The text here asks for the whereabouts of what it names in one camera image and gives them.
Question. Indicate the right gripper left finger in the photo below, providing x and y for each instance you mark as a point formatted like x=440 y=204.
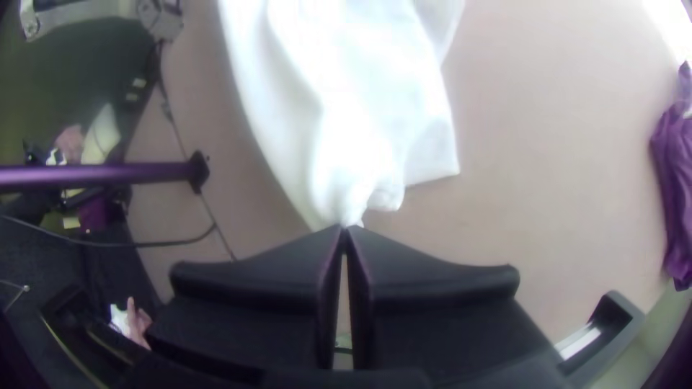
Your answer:
x=259 y=313

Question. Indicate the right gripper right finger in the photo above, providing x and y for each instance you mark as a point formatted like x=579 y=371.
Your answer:
x=432 y=319

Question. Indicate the white t-shirt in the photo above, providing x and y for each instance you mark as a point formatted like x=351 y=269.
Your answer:
x=346 y=97

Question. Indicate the person's hand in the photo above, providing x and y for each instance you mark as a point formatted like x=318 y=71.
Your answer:
x=70 y=143
x=138 y=324

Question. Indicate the pile of folded clothes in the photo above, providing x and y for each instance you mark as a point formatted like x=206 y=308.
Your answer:
x=676 y=178

